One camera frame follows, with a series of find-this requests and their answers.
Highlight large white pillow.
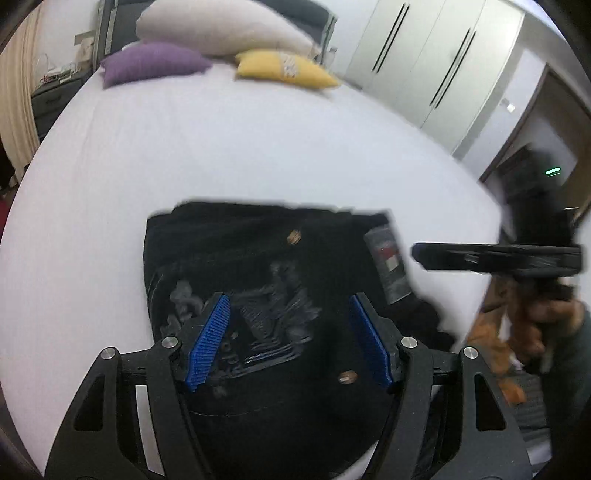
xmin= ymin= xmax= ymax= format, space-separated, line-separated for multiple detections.
xmin=135 ymin=0 xmax=324 ymax=58

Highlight cream curtain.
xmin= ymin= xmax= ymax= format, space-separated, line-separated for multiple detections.
xmin=0 ymin=9 xmax=44 ymax=185

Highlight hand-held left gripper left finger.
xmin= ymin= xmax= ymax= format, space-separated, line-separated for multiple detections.
xmin=44 ymin=294 xmax=232 ymax=480

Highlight white bed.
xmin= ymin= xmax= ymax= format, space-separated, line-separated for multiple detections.
xmin=0 ymin=60 xmax=555 ymax=480

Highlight clear acrylic box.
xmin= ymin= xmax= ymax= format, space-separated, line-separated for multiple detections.
xmin=39 ymin=55 xmax=79 ymax=84

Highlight black denim pants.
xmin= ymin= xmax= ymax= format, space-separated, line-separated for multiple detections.
xmin=142 ymin=199 xmax=455 ymax=480

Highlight yellow cushion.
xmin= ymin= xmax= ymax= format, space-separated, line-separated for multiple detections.
xmin=235 ymin=50 xmax=341 ymax=89

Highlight purple cushion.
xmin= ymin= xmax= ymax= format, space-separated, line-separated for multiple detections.
xmin=100 ymin=41 xmax=213 ymax=89

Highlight person's right hand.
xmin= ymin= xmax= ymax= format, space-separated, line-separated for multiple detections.
xmin=508 ymin=279 xmax=587 ymax=374

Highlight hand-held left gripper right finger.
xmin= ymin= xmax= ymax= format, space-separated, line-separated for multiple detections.
xmin=348 ymin=293 xmax=534 ymax=480

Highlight grey nightstand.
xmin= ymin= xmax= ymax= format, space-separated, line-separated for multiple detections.
xmin=31 ymin=76 xmax=86 ymax=144

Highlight grey padded headboard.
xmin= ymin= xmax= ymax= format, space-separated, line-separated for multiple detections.
xmin=95 ymin=0 xmax=338 ymax=70

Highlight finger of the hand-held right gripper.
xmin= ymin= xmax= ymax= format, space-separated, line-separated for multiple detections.
xmin=411 ymin=242 xmax=490 ymax=273

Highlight brown wooden door frame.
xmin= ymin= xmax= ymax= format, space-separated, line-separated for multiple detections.
xmin=478 ymin=62 xmax=591 ymax=227

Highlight white wardrobe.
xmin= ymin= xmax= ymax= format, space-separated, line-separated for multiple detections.
xmin=332 ymin=0 xmax=527 ymax=158

